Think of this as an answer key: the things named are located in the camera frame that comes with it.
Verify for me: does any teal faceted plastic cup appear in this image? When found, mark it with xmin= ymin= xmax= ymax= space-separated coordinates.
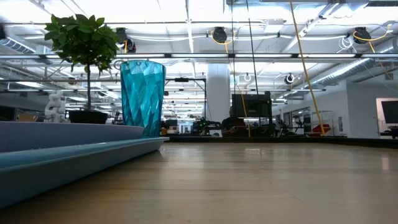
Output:
xmin=120 ymin=60 xmax=167 ymax=139

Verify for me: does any pale lavender plate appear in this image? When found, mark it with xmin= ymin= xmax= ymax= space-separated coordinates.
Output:
xmin=0 ymin=121 xmax=146 ymax=153

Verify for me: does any blue plastic tray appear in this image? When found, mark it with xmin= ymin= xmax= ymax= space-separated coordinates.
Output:
xmin=0 ymin=136 xmax=170 ymax=208

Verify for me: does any person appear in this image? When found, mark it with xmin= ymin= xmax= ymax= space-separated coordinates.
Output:
xmin=221 ymin=107 xmax=248 ymax=137

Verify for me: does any black cabinet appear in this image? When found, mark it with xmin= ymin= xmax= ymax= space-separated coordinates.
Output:
xmin=231 ymin=91 xmax=274 ymax=138

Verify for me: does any black plant pot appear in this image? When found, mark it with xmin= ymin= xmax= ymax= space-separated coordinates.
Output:
xmin=68 ymin=108 xmax=109 ymax=124

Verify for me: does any red cart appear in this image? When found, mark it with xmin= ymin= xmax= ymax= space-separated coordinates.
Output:
xmin=306 ymin=123 xmax=332 ymax=137

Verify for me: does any green leafy plant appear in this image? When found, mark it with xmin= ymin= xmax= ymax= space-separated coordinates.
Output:
xmin=43 ymin=13 xmax=121 ymax=110

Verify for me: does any white robot figure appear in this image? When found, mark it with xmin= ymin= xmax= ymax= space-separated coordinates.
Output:
xmin=44 ymin=90 xmax=67 ymax=123

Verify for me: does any black metal frame rig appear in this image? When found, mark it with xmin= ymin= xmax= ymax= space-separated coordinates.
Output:
xmin=165 ymin=77 xmax=208 ymax=125

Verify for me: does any thin yellow reel cable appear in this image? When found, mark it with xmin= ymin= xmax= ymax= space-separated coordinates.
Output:
xmin=210 ymin=29 xmax=251 ymax=138

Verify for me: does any thin black hanging cable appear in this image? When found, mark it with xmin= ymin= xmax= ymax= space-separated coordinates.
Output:
xmin=229 ymin=0 xmax=237 ymax=94

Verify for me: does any black table frame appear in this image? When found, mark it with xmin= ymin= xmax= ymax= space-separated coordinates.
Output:
xmin=163 ymin=135 xmax=398 ymax=149

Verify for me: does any yellow hanging cable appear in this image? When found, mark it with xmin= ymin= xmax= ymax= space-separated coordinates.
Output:
xmin=289 ymin=0 xmax=326 ymax=137

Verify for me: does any white coiled cable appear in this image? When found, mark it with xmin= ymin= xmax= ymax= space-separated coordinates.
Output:
xmin=338 ymin=35 xmax=355 ymax=54

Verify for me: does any dark wall monitor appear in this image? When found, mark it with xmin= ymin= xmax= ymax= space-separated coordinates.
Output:
xmin=381 ymin=100 xmax=398 ymax=124

